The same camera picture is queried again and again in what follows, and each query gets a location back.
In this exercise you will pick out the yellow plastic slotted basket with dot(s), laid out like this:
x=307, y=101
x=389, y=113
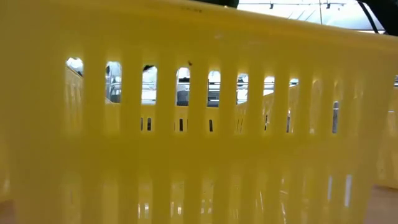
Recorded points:
x=388, y=143
x=192, y=155

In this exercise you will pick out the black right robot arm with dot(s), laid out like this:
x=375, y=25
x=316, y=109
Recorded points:
x=388, y=12

